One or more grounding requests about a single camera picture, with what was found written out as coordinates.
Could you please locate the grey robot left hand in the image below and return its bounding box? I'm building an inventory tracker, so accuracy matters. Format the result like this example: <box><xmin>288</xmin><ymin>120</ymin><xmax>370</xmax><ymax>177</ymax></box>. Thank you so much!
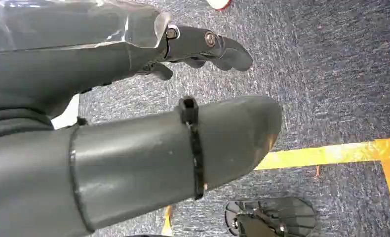
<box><xmin>0</xmin><ymin>0</ymin><xmax>283</xmax><ymax>237</ymax></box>

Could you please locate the white panel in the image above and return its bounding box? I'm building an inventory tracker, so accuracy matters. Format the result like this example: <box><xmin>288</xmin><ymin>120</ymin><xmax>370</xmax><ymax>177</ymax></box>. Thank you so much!
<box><xmin>50</xmin><ymin>94</ymin><xmax>80</xmax><ymax>130</ymax></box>

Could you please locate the red and white object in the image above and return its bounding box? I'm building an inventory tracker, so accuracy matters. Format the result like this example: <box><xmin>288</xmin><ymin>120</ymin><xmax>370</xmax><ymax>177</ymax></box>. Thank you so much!
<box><xmin>205</xmin><ymin>0</ymin><xmax>232</xmax><ymax>11</ymax></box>

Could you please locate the black cable tie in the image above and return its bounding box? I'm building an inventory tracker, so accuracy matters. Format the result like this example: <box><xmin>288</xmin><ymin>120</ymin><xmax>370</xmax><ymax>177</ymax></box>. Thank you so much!
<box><xmin>177</xmin><ymin>95</ymin><xmax>205</xmax><ymax>200</ymax></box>

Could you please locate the yellow floor tape frame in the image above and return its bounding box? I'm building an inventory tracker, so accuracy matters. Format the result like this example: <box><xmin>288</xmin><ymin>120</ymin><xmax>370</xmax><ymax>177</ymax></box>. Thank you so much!
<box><xmin>161</xmin><ymin>138</ymin><xmax>390</xmax><ymax>237</ymax></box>

